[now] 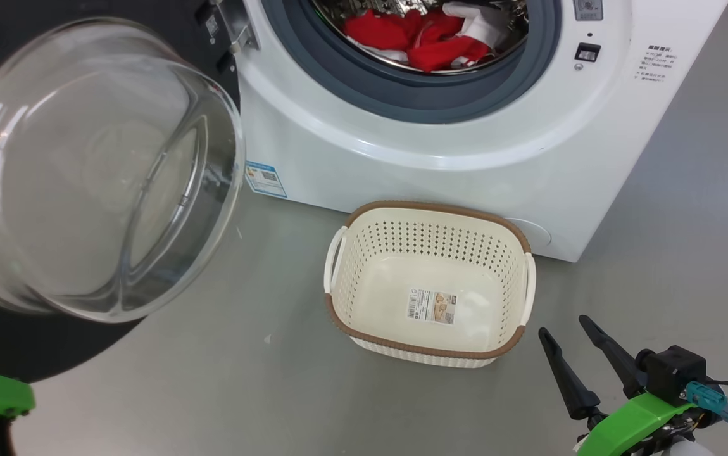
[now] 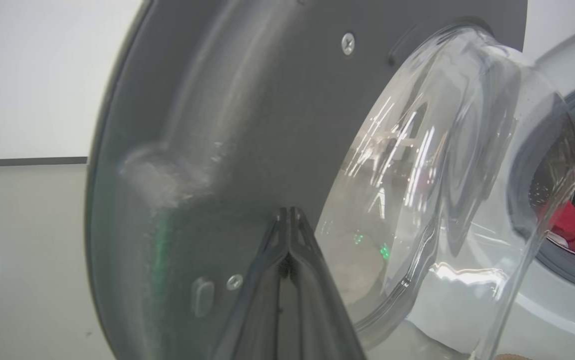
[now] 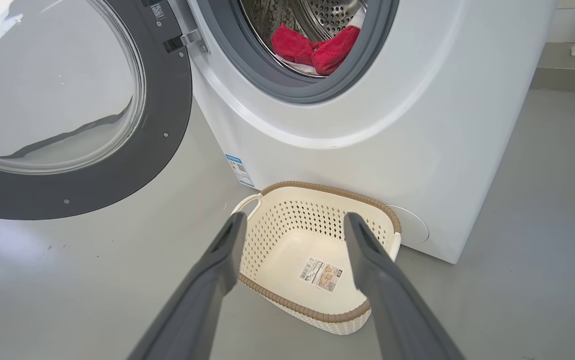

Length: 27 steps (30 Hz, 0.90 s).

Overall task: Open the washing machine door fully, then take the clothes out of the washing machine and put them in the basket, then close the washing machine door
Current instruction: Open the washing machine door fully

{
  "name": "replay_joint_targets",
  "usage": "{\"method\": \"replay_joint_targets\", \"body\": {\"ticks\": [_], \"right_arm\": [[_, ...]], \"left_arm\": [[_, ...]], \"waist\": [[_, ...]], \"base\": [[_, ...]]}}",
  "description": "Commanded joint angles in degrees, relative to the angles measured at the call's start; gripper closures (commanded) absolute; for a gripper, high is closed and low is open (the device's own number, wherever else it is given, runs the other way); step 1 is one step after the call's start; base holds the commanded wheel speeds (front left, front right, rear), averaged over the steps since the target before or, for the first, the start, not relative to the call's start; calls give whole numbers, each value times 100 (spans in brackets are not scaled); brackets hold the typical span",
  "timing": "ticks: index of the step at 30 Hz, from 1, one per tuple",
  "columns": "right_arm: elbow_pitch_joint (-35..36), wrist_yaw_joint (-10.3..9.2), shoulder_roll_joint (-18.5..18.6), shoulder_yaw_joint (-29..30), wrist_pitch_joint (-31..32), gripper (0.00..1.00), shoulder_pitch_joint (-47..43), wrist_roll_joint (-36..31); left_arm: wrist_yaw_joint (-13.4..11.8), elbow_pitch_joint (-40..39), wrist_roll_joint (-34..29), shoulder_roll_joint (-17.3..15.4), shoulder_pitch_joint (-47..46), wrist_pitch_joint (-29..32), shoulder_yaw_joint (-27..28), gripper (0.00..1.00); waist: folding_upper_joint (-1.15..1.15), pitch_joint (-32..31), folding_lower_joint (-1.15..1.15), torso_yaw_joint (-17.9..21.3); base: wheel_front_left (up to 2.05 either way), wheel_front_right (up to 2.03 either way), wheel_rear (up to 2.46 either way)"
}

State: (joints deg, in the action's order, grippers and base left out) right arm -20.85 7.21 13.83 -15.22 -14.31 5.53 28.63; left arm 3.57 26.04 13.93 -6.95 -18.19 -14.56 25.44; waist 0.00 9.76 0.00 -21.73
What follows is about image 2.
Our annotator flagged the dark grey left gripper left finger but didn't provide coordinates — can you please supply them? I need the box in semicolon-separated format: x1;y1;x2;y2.
212;207;291;360

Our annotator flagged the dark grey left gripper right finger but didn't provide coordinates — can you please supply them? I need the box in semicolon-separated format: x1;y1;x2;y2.
287;207;368;360

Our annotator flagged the grey washing machine door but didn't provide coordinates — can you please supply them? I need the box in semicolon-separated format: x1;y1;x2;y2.
85;0;575;360

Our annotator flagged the white front-load washing machine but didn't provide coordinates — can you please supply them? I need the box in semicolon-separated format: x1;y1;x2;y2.
407;20;575;360

